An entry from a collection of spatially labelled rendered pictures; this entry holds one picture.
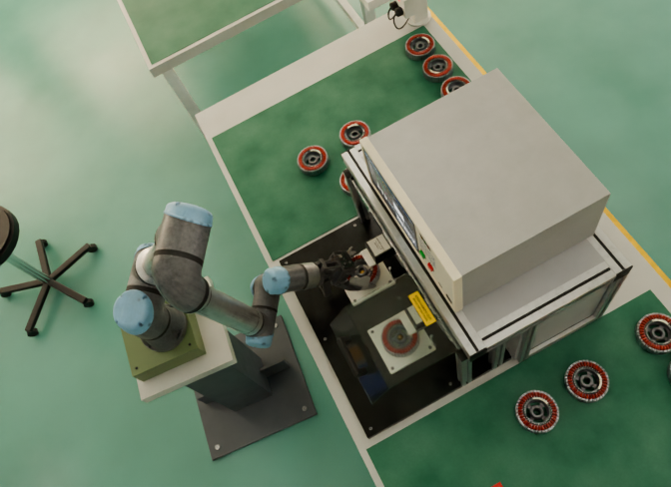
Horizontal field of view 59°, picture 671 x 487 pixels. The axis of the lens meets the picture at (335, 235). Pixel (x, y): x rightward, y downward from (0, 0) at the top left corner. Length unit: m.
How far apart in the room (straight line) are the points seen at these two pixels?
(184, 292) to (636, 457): 1.22
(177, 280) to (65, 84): 2.90
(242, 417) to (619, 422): 1.53
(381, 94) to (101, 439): 1.92
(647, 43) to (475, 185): 2.23
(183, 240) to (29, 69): 3.14
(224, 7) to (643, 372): 2.15
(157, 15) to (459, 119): 1.81
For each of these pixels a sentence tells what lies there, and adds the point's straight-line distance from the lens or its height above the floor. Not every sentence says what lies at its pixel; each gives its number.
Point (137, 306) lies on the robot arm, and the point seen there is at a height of 1.05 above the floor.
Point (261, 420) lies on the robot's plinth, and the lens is 2.66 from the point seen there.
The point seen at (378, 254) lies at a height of 0.92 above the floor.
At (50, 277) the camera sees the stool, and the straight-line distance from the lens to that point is 3.33.
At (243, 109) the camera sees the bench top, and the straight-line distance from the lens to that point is 2.42.
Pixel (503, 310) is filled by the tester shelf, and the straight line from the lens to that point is 1.48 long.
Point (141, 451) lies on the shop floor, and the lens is 2.88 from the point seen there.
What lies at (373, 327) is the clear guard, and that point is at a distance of 1.53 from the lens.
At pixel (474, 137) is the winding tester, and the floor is 1.32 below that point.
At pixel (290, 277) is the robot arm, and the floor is 1.05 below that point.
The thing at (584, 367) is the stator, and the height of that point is 0.78.
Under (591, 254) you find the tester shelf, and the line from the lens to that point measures 1.56.
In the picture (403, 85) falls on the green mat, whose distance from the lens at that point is 2.32.
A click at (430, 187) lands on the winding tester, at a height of 1.32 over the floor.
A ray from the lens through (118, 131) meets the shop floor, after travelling 3.72.
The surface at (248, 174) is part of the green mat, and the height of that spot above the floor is 0.75.
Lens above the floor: 2.51
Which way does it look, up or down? 61 degrees down
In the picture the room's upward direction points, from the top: 24 degrees counter-clockwise
